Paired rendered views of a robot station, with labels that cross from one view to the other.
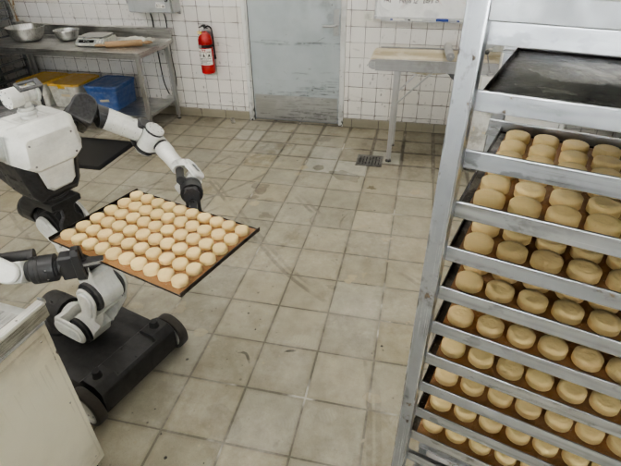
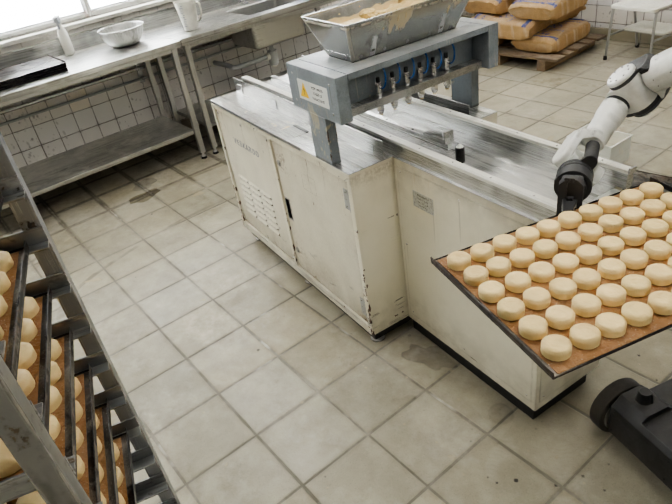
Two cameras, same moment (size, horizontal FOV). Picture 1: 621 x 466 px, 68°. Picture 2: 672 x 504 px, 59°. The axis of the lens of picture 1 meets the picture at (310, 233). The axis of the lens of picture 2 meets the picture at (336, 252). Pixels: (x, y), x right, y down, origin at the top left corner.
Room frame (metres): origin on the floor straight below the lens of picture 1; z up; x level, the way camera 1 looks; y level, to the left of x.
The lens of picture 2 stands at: (1.58, -0.51, 1.75)
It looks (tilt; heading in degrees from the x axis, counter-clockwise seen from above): 33 degrees down; 134
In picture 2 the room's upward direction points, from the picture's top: 10 degrees counter-clockwise
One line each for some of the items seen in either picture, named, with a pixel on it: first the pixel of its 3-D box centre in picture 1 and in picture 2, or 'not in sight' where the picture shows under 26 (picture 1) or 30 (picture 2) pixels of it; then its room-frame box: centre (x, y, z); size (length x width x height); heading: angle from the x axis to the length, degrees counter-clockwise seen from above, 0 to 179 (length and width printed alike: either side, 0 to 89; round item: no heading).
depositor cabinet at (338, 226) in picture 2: not in sight; (348, 186); (-0.14, 1.44, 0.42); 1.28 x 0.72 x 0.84; 161
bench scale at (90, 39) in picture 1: (95, 39); not in sight; (5.13, 2.23, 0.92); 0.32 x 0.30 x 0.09; 174
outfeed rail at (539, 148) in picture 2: not in sight; (410, 104); (0.25, 1.46, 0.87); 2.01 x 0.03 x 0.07; 161
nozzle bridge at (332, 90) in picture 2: not in sight; (396, 87); (0.31, 1.29, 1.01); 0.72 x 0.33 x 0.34; 71
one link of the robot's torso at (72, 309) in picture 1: (85, 319); not in sight; (1.66, 1.12, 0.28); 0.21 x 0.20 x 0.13; 61
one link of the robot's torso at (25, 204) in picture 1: (48, 207); not in sight; (1.63, 1.08, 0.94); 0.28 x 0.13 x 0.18; 61
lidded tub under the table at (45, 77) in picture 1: (46, 88); not in sight; (5.34, 3.03, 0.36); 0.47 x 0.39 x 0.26; 165
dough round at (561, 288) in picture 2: (193, 239); (562, 288); (1.28, 0.40, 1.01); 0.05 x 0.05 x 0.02
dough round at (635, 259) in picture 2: (155, 226); (633, 258); (1.36, 0.55, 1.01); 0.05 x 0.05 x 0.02
